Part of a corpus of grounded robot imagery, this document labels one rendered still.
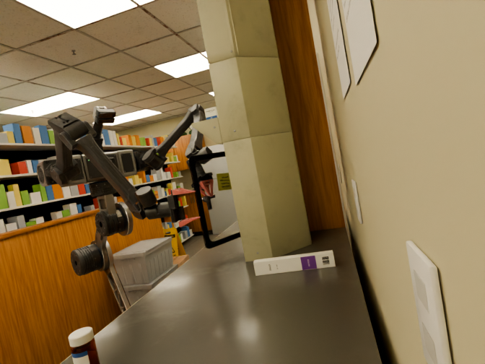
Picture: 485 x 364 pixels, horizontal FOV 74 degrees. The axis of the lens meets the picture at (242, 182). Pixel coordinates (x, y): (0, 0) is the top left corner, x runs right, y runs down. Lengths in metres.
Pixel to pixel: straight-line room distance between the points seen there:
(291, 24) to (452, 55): 1.48
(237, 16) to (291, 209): 0.76
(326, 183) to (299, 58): 0.59
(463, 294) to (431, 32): 0.15
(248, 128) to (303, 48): 0.56
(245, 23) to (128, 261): 2.67
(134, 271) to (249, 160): 2.48
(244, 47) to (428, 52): 1.11
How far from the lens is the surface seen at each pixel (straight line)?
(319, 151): 1.55
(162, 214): 1.23
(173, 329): 0.90
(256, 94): 1.26
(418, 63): 0.24
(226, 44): 1.30
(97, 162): 1.32
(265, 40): 1.37
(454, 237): 0.23
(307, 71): 1.59
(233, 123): 1.23
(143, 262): 3.39
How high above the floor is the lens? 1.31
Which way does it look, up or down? 3 degrees down
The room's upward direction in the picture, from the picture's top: 11 degrees counter-clockwise
